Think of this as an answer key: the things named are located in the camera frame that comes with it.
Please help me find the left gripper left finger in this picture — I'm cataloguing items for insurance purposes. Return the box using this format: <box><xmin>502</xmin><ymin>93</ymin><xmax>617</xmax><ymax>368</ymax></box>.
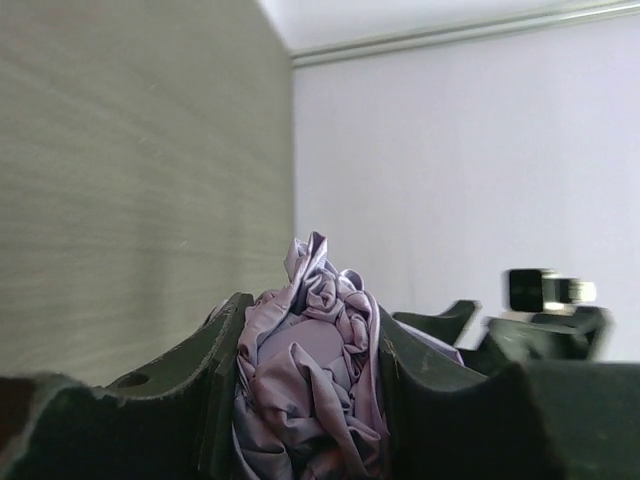
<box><xmin>1</xmin><ymin>293</ymin><xmax>253</xmax><ymax>479</ymax></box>

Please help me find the lavender folding umbrella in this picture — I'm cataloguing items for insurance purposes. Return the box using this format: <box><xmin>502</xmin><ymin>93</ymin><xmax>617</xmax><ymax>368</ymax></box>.
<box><xmin>214</xmin><ymin>230</ymin><xmax>466</xmax><ymax>480</ymax></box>

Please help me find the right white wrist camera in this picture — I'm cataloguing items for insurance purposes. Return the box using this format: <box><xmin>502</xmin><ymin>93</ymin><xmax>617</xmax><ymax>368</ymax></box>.
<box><xmin>500</xmin><ymin>268</ymin><xmax>597</xmax><ymax>321</ymax></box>

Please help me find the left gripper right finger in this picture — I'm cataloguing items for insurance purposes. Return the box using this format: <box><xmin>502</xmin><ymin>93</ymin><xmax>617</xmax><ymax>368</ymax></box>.
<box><xmin>379</xmin><ymin>313</ymin><xmax>639</xmax><ymax>479</ymax></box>

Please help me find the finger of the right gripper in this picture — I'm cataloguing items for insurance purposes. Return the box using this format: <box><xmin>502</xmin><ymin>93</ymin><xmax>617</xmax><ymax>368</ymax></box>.
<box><xmin>392</xmin><ymin>299</ymin><xmax>481</xmax><ymax>346</ymax></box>
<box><xmin>482</xmin><ymin>307</ymin><xmax>611</xmax><ymax>362</ymax></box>

